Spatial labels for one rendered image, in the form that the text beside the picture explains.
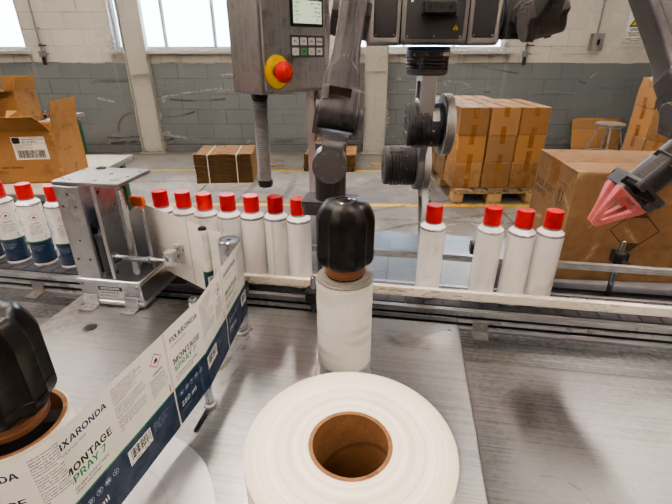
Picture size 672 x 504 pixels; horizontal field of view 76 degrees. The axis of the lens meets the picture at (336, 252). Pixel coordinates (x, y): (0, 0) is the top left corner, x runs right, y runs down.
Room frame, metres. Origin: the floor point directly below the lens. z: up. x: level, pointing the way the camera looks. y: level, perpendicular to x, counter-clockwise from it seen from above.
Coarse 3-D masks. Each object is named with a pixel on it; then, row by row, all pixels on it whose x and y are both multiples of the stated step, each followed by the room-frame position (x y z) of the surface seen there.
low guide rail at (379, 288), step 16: (384, 288) 0.78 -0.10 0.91; (400, 288) 0.77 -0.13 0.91; (416, 288) 0.77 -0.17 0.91; (432, 288) 0.77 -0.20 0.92; (512, 304) 0.74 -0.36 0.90; (528, 304) 0.73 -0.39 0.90; (544, 304) 0.73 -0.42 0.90; (560, 304) 0.72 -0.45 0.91; (576, 304) 0.72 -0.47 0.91; (592, 304) 0.71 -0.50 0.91; (608, 304) 0.71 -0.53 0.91; (624, 304) 0.71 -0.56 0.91; (640, 304) 0.71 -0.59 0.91
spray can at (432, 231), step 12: (432, 204) 0.81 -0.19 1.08; (432, 216) 0.79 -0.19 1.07; (420, 228) 0.80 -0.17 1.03; (432, 228) 0.78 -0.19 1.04; (444, 228) 0.79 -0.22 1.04; (420, 240) 0.80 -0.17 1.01; (432, 240) 0.78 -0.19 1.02; (420, 252) 0.79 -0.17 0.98; (432, 252) 0.78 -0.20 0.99; (420, 264) 0.79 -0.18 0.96; (432, 264) 0.78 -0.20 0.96; (420, 276) 0.79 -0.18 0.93; (432, 276) 0.78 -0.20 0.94
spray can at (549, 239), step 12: (552, 216) 0.76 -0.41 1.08; (540, 228) 0.78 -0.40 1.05; (552, 228) 0.76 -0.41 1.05; (540, 240) 0.76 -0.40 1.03; (552, 240) 0.75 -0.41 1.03; (540, 252) 0.76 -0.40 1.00; (552, 252) 0.75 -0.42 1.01; (540, 264) 0.75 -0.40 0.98; (552, 264) 0.75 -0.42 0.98; (528, 276) 0.77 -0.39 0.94; (540, 276) 0.75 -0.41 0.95; (552, 276) 0.75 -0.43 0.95; (528, 288) 0.76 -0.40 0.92; (540, 288) 0.75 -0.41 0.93
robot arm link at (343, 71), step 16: (352, 0) 0.84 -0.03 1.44; (352, 16) 0.82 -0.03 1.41; (336, 32) 0.82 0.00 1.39; (352, 32) 0.81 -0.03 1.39; (336, 48) 0.80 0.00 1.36; (352, 48) 0.80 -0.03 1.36; (336, 64) 0.79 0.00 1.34; (352, 64) 0.79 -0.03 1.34; (336, 80) 0.77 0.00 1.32; (352, 80) 0.78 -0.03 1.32; (336, 96) 0.77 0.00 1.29; (352, 96) 0.76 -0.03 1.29; (320, 112) 0.75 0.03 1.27; (336, 112) 0.75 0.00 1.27; (352, 112) 0.75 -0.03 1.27; (336, 128) 0.76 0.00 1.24; (352, 128) 0.76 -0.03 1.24
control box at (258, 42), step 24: (240, 0) 0.88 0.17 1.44; (264, 0) 0.86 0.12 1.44; (288, 0) 0.90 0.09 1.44; (240, 24) 0.88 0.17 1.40; (264, 24) 0.85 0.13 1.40; (288, 24) 0.89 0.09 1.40; (240, 48) 0.89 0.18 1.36; (264, 48) 0.85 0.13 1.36; (288, 48) 0.89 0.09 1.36; (240, 72) 0.89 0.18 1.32; (264, 72) 0.85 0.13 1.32; (312, 72) 0.94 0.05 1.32
